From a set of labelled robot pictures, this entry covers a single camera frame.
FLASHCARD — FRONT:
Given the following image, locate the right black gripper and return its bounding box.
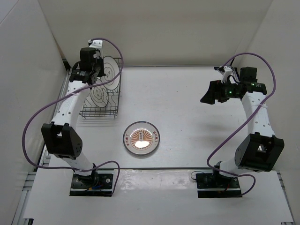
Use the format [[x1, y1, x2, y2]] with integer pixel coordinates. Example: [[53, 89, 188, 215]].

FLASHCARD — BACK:
[[200, 79, 240, 105]]

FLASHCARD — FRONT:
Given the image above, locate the white plate black lettering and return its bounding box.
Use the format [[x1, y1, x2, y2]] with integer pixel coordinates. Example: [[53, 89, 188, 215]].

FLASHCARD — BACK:
[[100, 56, 120, 90]]

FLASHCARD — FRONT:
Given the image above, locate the orange sunburst pattern plate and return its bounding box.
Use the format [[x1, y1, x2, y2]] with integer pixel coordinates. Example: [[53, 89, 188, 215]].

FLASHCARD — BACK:
[[122, 121, 160, 157]]

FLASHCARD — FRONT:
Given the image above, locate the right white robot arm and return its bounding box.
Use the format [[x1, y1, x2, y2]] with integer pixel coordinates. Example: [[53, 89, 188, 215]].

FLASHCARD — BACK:
[[200, 66, 285, 188]]

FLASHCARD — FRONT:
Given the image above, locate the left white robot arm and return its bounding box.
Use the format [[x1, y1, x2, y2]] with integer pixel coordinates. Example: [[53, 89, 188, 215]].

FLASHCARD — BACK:
[[41, 47, 103, 188]]

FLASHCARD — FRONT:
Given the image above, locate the white plate middle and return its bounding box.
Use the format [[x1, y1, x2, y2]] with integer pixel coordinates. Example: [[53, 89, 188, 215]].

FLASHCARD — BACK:
[[90, 86, 108, 108]]

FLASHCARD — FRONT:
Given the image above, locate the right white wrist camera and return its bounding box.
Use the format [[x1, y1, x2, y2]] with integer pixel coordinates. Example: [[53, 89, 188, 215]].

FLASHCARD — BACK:
[[217, 66, 233, 83]]

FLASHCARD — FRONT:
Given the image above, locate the grey wire dish rack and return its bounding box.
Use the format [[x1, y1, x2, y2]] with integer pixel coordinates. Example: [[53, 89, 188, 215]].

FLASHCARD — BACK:
[[80, 58, 122, 118]]

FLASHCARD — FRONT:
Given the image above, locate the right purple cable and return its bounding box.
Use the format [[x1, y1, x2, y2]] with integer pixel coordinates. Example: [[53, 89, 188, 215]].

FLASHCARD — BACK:
[[206, 52, 278, 196]]

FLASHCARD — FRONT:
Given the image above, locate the purple cable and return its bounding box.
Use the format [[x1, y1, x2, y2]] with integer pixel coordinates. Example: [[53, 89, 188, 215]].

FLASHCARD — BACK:
[[21, 37, 124, 194], [206, 52, 278, 196]]

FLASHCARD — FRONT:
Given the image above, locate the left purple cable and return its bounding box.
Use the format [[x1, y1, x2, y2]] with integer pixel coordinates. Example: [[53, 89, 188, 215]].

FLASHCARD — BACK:
[[21, 37, 124, 194]]

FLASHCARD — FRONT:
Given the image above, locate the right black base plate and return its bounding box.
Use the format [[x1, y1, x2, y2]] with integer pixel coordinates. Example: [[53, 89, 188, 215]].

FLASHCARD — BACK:
[[195, 173, 242, 198]]

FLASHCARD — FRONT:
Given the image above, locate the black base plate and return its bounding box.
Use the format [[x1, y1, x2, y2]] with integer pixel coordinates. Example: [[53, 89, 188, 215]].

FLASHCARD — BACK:
[[195, 173, 242, 198], [69, 170, 116, 197]]

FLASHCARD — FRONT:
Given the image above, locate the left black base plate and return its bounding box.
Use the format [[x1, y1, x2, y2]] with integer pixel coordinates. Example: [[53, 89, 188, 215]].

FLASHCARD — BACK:
[[69, 170, 116, 197]]

